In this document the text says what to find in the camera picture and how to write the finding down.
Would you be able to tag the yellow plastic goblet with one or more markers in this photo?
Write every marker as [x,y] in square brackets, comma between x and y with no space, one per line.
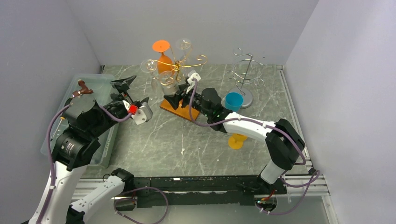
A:
[236,141]

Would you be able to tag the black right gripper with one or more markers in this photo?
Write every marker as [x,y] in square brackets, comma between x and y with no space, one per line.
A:
[174,100]

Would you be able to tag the black yellow screwdriver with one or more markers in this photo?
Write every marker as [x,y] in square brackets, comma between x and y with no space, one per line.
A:
[59,122]

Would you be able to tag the gold wire glass rack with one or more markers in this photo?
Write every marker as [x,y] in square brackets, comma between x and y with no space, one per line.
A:
[177,66]

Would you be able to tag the clear small glass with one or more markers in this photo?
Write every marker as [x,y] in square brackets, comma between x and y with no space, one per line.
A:
[168,83]

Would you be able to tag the orange plastic goblet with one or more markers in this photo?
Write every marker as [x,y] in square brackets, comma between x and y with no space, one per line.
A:
[163,62]

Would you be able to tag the blue plastic goblet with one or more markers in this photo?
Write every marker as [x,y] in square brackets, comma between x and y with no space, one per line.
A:
[233,101]

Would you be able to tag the clear plastic storage box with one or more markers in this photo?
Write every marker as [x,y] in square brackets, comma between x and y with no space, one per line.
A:
[85,136]

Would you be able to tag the clear wine glass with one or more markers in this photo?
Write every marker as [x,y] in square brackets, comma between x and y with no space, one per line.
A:
[185,45]

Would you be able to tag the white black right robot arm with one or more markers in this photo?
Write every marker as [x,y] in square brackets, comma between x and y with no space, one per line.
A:
[283,142]

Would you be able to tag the chrome wire glass rack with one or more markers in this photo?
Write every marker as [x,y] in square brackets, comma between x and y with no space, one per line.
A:
[245,72]

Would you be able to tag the brown bronze faucet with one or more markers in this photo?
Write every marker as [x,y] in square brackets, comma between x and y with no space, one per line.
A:
[84,90]

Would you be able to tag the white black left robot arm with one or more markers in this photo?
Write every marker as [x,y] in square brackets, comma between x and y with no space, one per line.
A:
[54,206]

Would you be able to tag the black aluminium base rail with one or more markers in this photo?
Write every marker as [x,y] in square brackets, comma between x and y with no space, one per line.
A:
[146,192]

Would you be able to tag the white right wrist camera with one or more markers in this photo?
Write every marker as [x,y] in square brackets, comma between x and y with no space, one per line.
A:
[192,79]

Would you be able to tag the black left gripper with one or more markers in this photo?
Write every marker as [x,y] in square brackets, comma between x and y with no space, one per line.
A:
[123,85]

